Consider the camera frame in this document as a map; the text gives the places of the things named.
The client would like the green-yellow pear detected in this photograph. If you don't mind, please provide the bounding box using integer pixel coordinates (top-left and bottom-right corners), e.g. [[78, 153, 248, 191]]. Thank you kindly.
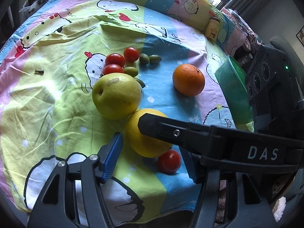
[[92, 73, 143, 120]]

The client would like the yellow lemon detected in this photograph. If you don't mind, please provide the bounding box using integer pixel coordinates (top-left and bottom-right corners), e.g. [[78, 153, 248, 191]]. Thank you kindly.
[[125, 108, 173, 158]]

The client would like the green olive pair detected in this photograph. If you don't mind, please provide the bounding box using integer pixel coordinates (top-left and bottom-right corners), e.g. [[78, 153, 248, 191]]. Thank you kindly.
[[139, 54, 150, 65], [149, 55, 162, 64]]

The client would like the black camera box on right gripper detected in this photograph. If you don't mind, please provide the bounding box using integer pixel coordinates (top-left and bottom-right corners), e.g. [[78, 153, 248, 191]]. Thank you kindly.
[[245, 45, 303, 133]]

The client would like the orange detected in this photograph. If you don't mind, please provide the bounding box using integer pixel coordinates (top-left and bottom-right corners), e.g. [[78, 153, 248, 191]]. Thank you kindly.
[[172, 64, 205, 97]]

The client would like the framed wall picture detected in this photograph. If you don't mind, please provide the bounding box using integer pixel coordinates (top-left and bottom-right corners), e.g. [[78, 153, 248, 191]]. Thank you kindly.
[[296, 26, 304, 46]]

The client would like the pile of pink clothes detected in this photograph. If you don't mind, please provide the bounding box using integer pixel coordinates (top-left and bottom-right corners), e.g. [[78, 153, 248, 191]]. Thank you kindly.
[[221, 8, 263, 56]]

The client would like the colourful cartoon bed sheet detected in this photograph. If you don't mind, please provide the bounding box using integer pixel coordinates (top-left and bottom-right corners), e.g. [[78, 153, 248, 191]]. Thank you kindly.
[[1, 0, 236, 213]]

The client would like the small yellow bear bottle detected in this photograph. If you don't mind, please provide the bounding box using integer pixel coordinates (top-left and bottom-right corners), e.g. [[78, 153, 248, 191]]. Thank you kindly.
[[205, 17, 220, 41]]

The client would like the green olive near tomatoes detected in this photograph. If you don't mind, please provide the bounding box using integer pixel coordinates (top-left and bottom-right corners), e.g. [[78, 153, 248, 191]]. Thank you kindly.
[[124, 66, 139, 77]]

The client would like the green olive behind pear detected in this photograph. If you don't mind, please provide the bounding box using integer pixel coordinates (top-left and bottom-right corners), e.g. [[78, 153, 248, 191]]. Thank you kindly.
[[135, 78, 146, 88]]

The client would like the small dark fruit stem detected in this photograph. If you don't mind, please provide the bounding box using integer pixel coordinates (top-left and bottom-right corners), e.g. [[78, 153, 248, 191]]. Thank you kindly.
[[34, 70, 44, 75]]

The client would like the red cherry tomato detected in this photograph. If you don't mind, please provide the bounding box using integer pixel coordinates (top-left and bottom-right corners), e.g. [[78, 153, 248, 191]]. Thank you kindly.
[[124, 47, 140, 62], [157, 149, 181, 175], [105, 53, 125, 67], [103, 64, 124, 75]]

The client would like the green plastic bowl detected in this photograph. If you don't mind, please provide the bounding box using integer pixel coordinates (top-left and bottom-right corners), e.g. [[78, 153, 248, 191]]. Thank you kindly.
[[215, 56, 254, 132]]

